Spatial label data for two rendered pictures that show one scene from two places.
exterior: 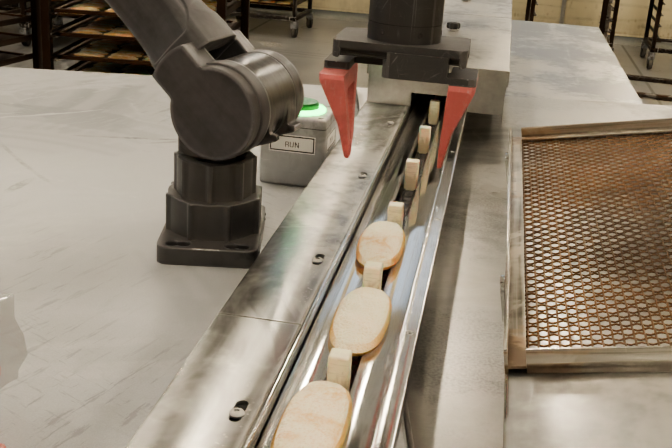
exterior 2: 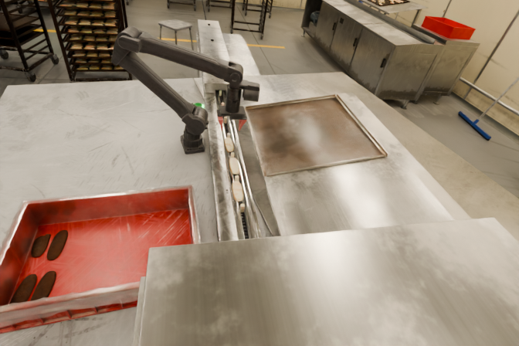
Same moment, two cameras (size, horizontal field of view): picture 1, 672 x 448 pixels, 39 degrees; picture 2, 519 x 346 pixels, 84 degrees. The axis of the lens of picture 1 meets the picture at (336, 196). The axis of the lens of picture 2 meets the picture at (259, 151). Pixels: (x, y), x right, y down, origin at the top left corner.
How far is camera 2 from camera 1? 0.60 m
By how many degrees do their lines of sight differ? 29
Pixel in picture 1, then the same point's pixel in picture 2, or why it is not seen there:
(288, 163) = not seen: hidden behind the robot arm
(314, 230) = (216, 144)
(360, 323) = (235, 167)
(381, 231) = (228, 141)
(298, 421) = (235, 191)
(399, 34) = (232, 111)
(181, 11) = (185, 106)
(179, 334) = (201, 172)
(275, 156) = not seen: hidden behind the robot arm
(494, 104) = not seen: hidden behind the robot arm
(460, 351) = (249, 165)
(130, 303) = (187, 166)
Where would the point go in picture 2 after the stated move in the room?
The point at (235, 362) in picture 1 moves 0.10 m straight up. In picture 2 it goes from (221, 181) to (222, 161)
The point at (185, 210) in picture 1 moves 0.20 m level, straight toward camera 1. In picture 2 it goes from (188, 143) to (206, 172)
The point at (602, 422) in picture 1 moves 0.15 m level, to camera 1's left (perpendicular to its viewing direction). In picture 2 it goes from (279, 184) to (239, 191)
